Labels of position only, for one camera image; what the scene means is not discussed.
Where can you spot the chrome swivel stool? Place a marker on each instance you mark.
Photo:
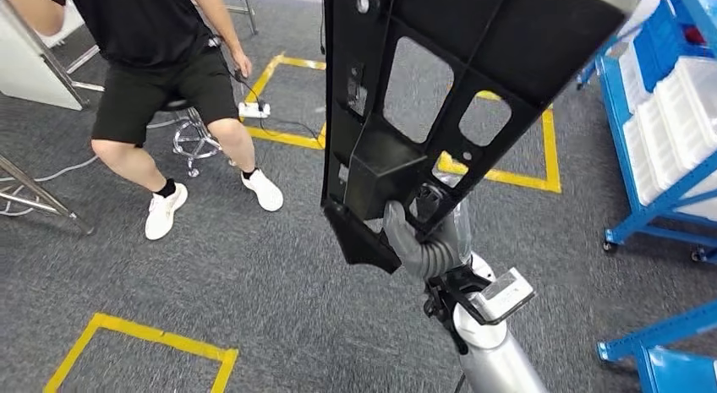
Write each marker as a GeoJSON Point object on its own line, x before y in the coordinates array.
{"type": "Point", "coordinates": [193, 141]}

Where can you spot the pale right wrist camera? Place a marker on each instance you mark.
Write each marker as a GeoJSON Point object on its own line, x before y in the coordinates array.
{"type": "Point", "coordinates": [501, 295]}

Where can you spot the white plastic crate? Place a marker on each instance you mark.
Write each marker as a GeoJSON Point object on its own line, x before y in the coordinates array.
{"type": "Point", "coordinates": [652, 155]}
{"type": "Point", "coordinates": [689, 110]}

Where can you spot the person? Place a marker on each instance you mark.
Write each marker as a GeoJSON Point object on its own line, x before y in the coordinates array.
{"type": "Point", "coordinates": [145, 43]}

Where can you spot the black handheld controller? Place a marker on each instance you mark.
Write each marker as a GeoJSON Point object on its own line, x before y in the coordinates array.
{"type": "Point", "coordinates": [241, 77]}

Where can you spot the white power strip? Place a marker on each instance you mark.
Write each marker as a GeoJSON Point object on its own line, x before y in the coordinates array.
{"type": "Point", "coordinates": [255, 110]}

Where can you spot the black plastic plate bracket part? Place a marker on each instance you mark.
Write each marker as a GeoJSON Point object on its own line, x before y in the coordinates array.
{"type": "Point", "coordinates": [504, 43]}

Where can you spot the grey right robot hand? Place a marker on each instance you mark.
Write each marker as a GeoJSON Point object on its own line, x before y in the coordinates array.
{"type": "Point", "coordinates": [399, 233]}

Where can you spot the person's hand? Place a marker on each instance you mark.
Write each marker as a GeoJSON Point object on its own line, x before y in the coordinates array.
{"type": "Point", "coordinates": [242, 63]}

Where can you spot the white partition panel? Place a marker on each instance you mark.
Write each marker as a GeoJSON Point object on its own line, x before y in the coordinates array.
{"type": "Point", "coordinates": [28, 60]}

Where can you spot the blue plastic crate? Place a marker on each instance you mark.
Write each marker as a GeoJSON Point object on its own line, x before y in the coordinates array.
{"type": "Point", "coordinates": [661, 43]}

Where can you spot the steel stand frame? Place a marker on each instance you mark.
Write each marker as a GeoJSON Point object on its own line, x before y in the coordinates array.
{"type": "Point", "coordinates": [249, 9]}

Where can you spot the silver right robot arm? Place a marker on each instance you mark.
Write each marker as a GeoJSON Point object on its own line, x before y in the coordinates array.
{"type": "Point", "coordinates": [493, 368]}

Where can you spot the black camera bracket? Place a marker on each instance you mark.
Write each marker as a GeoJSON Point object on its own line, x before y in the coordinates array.
{"type": "Point", "coordinates": [448, 289]}

